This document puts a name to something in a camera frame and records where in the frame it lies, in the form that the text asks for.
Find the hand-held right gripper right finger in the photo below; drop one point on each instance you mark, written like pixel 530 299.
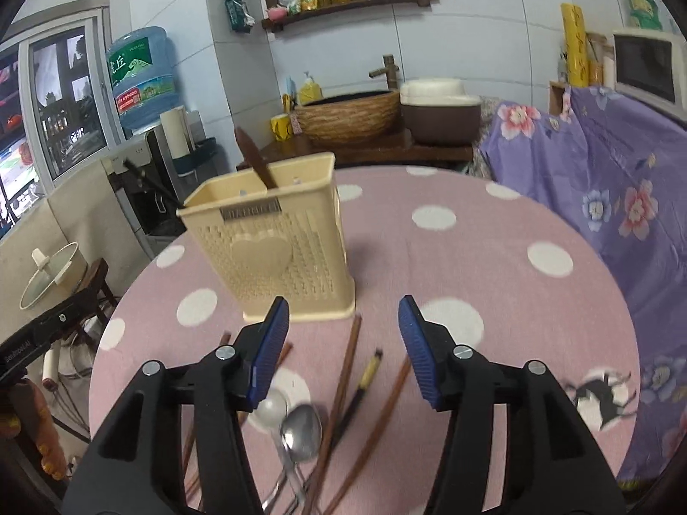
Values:
pixel 421 354

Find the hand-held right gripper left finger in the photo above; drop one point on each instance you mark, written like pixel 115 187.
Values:
pixel 271 348

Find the black chopstick with yellow band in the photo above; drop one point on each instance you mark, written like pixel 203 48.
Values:
pixel 367 375

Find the metal spoon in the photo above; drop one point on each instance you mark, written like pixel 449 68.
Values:
pixel 300 434
pixel 271 410

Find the beige plastic utensil holder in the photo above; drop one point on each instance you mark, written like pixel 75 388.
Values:
pixel 268 257

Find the person's left hand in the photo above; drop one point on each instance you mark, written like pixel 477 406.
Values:
pixel 37 424

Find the glass pot lid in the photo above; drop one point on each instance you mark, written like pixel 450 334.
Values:
pixel 48 279

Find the wooden stool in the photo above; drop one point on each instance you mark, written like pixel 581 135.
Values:
pixel 96 284

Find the pink polka dot tablecloth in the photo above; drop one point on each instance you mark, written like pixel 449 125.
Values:
pixel 429 268

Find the water dispenser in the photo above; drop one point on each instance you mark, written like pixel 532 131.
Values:
pixel 134 193

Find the brown wooden spoon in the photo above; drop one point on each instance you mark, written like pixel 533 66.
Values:
pixel 252 153

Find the teal roll holder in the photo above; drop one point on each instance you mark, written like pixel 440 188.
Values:
pixel 201 158

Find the dark wooden counter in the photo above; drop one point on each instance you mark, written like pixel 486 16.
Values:
pixel 386 153

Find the yellow mug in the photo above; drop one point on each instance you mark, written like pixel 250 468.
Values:
pixel 280 127

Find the brown cooker with white lid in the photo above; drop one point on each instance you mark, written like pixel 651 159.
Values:
pixel 440 120

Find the window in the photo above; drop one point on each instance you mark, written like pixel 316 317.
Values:
pixel 59 102

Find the paper towel roll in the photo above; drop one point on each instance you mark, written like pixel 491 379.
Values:
pixel 174 131

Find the woven basin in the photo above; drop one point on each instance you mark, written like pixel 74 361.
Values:
pixel 349 118

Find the purple floral cloth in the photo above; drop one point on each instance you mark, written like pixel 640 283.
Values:
pixel 606 171

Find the yellow soap bottle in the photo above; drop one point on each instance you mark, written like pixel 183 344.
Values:
pixel 310 91

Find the blue water bottle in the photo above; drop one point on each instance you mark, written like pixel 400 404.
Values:
pixel 142 75

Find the bronze faucet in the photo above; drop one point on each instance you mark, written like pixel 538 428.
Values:
pixel 389 72

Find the cardboard box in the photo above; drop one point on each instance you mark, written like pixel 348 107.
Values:
pixel 558 99

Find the green hanging packet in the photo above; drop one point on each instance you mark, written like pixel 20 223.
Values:
pixel 238 13

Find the yellow roll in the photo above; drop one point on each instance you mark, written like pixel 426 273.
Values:
pixel 574 43

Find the white microwave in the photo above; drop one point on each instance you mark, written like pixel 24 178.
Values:
pixel 644 64

